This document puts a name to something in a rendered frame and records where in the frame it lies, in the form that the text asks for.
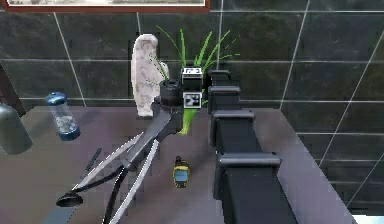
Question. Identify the red framed wall picture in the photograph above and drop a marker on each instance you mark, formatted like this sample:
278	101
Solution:
100	5

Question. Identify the yellow cell phone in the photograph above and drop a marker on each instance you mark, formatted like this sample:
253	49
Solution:
181	175

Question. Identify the white stone statue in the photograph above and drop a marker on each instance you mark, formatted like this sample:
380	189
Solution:
145	73

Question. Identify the grey green rounded vessel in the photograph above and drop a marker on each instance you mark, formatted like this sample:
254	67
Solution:
11	131

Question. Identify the dark thin pen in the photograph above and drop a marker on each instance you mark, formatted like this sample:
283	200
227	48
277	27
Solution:
93	160

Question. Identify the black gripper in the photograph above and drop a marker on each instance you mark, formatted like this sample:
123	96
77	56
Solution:
170	95

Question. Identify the blue capped glass shaker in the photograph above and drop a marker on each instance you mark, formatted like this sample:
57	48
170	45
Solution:
63	116

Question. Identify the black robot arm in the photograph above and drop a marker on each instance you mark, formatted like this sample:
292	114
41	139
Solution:
246	186

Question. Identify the green house plant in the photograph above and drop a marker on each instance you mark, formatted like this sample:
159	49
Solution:
188	120

